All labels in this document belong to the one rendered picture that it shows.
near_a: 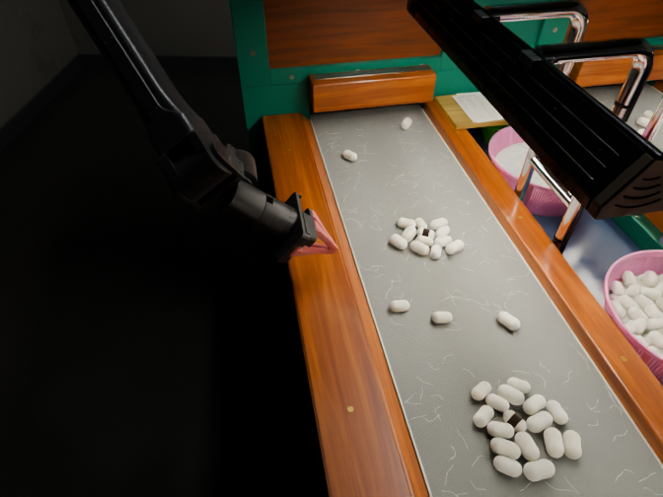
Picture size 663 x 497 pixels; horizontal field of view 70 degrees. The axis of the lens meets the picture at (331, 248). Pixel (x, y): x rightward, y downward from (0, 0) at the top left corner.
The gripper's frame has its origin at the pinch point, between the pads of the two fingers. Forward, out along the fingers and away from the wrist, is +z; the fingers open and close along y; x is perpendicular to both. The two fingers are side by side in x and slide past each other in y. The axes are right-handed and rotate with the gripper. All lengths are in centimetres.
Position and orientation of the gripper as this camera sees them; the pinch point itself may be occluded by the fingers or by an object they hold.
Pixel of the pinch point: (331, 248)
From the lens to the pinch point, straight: 75.9
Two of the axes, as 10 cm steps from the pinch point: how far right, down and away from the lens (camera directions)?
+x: -6.4, 6.2, 4.5
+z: 7.5, 3.8, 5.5
